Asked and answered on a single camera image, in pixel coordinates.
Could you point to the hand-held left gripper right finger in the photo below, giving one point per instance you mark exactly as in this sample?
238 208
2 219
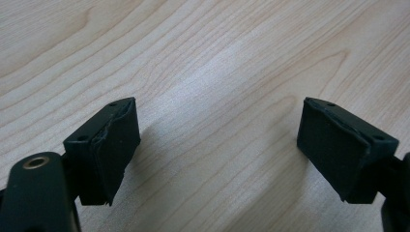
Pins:
341 151

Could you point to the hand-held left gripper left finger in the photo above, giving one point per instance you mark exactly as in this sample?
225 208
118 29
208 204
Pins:
106 151

